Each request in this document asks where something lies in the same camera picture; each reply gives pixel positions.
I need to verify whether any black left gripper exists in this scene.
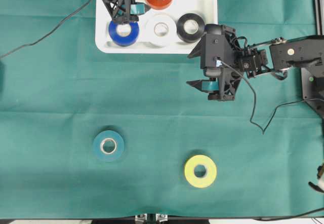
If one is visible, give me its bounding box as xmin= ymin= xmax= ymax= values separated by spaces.
xmin=102 ymin=0 xmax=151 ymax=23

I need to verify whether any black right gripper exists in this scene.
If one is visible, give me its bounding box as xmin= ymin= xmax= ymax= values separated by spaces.
xmin=186 ymin=25 xmax=267 ymax=101

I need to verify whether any black tape roll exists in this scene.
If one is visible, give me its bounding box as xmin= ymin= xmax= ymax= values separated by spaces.
xmin=177 ymin=13 xmax=205 ymax=43

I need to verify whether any blue tape roll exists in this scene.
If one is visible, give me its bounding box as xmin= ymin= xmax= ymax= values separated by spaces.
xmin=108 ymin=21 xmax=139 ymax=47

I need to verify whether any white tape roll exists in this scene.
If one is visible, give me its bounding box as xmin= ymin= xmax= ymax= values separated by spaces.
xmin=145 ymin=14 xmax=177 ymax=47

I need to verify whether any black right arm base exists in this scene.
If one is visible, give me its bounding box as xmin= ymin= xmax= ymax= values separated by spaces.
xmin=301 ymin=65 xmax=323 ymax=119

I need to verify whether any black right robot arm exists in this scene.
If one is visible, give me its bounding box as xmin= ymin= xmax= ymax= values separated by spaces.
xmin=187 ymin=24 xmax=323 ymax=101

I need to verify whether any white plastic case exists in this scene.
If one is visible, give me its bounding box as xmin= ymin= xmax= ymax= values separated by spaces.
xmin=95 ymin=0 xmax=218 ymax=54

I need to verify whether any yellow tape roll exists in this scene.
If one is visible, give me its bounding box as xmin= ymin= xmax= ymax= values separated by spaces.
xmin=184 ymin=155 xmax=217 ymax=189

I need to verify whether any green tape roll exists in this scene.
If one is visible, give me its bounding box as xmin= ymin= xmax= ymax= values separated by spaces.
xmin=93 ymin=130 xmax=125 ymax=162

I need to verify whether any black left camera cable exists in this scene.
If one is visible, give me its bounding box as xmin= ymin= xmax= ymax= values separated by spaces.
xmin=0 ymin=0 xmax=104 ymax=59

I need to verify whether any black camera cable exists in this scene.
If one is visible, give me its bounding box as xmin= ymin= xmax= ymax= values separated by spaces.
xmin=219 ymin=61 xmax=317 ymax=135
xmin=0 ymin=0 xmax=104 ymax=59

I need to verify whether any black right camera cable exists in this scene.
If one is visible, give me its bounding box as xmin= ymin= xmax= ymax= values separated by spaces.
xmin=219 ymin=61 xmax=317 ymax=135

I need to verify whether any black aluminium rail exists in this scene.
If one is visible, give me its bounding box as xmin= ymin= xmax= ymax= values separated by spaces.
xmin=314 ymin=0 xmax=323 ymax=35

